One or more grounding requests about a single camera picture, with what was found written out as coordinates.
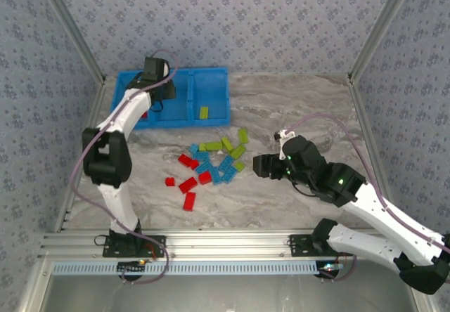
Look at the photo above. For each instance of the aluminium mounting rail beam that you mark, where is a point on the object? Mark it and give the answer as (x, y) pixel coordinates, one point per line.
(228, 243)

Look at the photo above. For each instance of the small green lego brick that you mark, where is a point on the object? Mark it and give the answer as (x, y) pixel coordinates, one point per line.
(202, 147)
(239, 166)

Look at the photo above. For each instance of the small blue lego brick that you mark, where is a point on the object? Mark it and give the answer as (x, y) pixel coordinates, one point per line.
(193, 148)

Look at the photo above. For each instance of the aluminium frame post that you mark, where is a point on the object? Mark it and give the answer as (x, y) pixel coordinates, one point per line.
(72, 31)
(383, 31)

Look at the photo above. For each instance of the small electronics board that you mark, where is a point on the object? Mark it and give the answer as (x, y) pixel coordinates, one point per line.
(328, 267)
(131, 266)

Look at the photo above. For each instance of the small red lego brick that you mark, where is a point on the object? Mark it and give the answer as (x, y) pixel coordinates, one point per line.
(170, 181)

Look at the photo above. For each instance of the aluminium table side rail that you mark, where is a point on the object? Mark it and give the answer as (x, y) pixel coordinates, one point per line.
(94, 111)
(362, 122)

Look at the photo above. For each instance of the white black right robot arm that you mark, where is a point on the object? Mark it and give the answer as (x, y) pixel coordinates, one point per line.
(386, 220)

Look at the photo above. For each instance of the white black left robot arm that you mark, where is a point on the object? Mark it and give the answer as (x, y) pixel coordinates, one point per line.
(116, 199)

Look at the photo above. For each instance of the aluminium frame leg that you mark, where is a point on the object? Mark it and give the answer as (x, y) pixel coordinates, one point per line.
(33, 291)
(423, 304)

